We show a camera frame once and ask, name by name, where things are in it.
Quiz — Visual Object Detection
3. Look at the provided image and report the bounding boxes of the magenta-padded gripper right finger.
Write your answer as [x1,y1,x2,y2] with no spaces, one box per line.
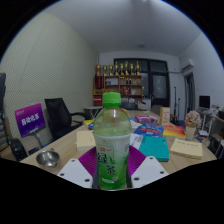
[127,145,170,189]

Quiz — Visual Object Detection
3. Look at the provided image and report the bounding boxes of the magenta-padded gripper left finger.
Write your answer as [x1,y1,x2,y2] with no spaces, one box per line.
[57,146,99,189]

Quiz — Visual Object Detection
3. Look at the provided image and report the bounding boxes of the green tea bottle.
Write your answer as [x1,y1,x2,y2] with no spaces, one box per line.
[92,92,132,191]

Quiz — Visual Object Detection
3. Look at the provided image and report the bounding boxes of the teal book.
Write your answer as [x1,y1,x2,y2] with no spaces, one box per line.
[138,135,171,163]

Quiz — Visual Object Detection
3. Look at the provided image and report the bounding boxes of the small steel bowl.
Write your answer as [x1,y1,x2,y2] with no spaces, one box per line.
[35,148,61,168]

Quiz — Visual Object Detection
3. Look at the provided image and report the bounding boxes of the cream-coloured book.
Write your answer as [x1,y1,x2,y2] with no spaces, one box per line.
[75,129,97,152]

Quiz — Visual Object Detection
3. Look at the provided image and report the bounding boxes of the blue printed magazine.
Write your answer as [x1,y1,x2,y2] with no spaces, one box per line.
[134,122,165,138]

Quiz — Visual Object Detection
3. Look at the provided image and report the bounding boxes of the pale yellow book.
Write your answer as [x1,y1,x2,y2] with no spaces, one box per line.
[169,137,204,160]

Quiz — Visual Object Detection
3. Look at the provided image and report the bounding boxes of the orange booklet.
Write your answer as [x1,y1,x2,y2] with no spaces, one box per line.
[162,124,186,138]

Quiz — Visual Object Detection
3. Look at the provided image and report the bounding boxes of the yellow booklet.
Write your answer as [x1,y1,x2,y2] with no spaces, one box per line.
[82,118,96,130]

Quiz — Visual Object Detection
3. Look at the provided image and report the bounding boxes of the pink package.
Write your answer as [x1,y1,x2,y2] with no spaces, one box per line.
[134,115,158,125]

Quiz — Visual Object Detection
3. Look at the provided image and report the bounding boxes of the upright orange box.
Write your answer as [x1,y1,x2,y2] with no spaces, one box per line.
[159,106,172,127]

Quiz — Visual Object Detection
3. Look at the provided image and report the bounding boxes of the black office chair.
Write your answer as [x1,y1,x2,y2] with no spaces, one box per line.
[44,97,88,141]

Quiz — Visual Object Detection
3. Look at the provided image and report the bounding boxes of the small round side table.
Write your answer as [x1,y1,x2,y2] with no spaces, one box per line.
[83,105,104,118]

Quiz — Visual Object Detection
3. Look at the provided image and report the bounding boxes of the pink flowers in white pot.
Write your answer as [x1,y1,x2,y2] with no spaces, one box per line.
[184,110,202,141]

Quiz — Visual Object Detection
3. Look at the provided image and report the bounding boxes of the purple sign board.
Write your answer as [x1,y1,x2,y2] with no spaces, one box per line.
[14,102,47,138]

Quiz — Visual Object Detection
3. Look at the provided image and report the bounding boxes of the cluttered side desk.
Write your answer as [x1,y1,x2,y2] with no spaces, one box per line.
[196,106,224,158]

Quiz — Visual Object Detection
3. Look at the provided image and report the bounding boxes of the black framed glass door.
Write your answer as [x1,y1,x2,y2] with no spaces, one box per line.
[114,58,170,108]

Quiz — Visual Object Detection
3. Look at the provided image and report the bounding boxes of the black computer monitor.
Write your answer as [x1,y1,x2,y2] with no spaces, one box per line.
[198,95,211,109]

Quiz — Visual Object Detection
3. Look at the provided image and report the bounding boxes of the wooden shelf unit with trophies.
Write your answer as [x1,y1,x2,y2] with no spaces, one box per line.
[92,60,144,107]

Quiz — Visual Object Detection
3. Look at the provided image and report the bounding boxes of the white wall air conditioner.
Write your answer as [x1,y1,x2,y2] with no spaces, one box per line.
[180,58,195,73]

